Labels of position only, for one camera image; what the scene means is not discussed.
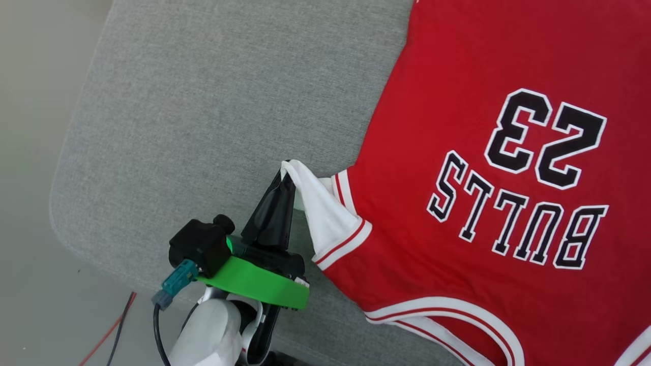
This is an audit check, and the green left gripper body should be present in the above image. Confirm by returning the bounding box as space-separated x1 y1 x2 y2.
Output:
196 238 310 311

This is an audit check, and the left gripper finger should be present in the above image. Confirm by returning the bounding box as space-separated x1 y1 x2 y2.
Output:
285 178 298 251
241 169 291 251

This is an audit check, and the red Bulls 23 jersey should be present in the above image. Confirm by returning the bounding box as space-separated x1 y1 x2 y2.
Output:
280 0 651 366

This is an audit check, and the black cable teal plug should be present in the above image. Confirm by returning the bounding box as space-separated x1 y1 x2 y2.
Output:
151 259 199 366

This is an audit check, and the thin black wire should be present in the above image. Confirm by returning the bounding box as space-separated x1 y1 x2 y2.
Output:
106 297 134 366

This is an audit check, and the thin red wire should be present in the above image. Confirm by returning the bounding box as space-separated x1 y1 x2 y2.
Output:
78 291 138 366

